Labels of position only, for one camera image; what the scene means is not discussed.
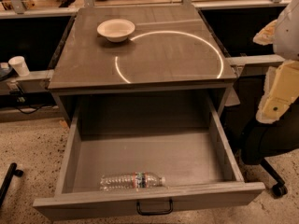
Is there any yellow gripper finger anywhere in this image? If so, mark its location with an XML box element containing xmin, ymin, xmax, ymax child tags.
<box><xmin>256</xmin><ymin>60</ymin><xmax>299</xmax><ymax>124</ymax></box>

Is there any clear plastic water bottle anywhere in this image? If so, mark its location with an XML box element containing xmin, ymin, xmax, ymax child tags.
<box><xmin>100</xmin><ymin>172</ymin><xmax>165</xmax><ymax>191</ymax></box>

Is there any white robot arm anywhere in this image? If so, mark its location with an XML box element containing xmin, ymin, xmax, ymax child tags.
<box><xmin>253</xmin><ymin>0</ymin><xmax>299</xmax><ymax>124</ymax></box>

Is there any open grey top drawer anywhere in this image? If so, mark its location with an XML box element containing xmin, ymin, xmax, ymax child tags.
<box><xmin>34</xmin><ymin>91</ymin><xmax>264</xmax><ymax>221</ymax></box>

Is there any grey cabinet with counter top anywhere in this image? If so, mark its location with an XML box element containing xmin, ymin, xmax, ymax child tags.
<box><xmin>49</xmin><ymin>5</ymin><xmax>236</xmax><ymax>122</ymax></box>

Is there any black office chair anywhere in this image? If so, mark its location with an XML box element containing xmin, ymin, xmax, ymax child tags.
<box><xmin>221</xmin><ymin>76</ymin><xmax>299</xmax><ymax>198</ymax></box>

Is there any white ceramic bowl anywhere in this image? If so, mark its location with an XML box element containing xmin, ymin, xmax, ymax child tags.
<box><xmin>97</xmin><ymin>19</ymin><xmax>135</xmax><ymax>43</ymax></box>

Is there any white paper cup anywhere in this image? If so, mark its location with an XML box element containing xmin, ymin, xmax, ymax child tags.
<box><xmin>8</xmin><ymin>56</ymin><xmax>30</xmax><ymax>77</ymax></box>

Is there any black pole on floor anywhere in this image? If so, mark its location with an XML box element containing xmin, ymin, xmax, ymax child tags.
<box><xmin>0</xmin><ymin>162</ymin><xmax>23</xmax><ymax>207</ymax></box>

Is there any black drawer handle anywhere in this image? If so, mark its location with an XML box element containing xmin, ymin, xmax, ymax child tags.
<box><xmin>136</xmin><ymin>200</ymin><xmax>174</xmax><ymax>217</ymax></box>

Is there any black cable and plug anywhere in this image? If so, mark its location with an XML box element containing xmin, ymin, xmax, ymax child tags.
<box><xmin>8</xmin><ymin>83</ymin><xmax>48</xmax><ymax>115</ymax></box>

